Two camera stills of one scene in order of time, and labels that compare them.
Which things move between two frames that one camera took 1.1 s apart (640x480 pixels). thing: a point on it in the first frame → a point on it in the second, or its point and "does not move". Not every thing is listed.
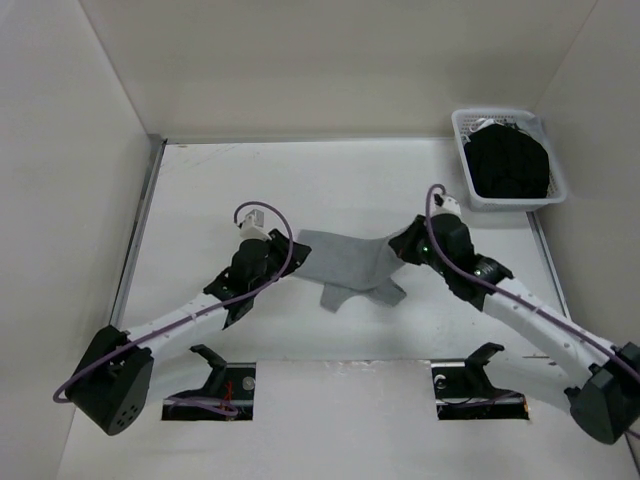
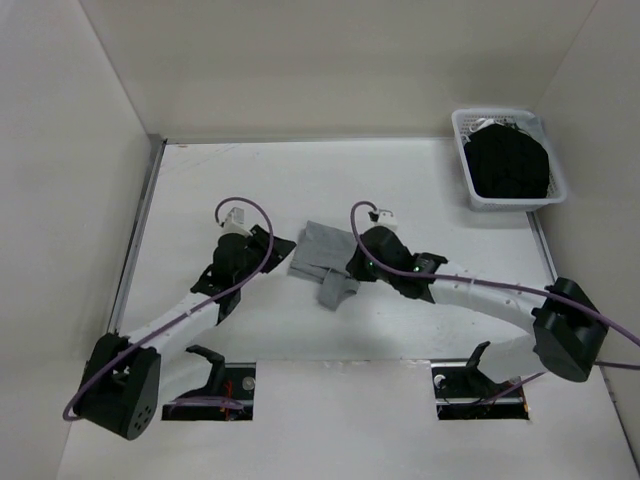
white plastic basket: [526, 121] does not move
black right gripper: [403, 243] → [356, 270]
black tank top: [503, 162] does not move
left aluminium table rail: [157, 145] does not move
